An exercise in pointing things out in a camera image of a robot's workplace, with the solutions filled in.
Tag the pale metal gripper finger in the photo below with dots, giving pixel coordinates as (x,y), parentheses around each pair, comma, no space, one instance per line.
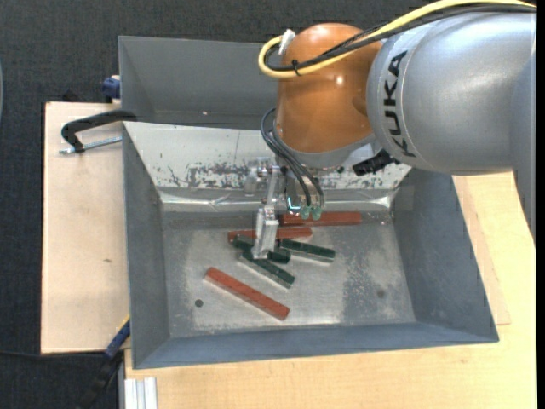
(260,239)
(272,232)

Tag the dark green flat block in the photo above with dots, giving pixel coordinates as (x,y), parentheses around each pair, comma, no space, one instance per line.
(242,243)
(311,250)
(274,272)

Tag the red-brown flat block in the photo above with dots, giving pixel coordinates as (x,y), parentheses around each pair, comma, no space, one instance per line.
(247,293)
(340,218)
(294,232)

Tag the grey metal bin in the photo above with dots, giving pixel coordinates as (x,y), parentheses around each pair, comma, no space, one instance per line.
(374,279)

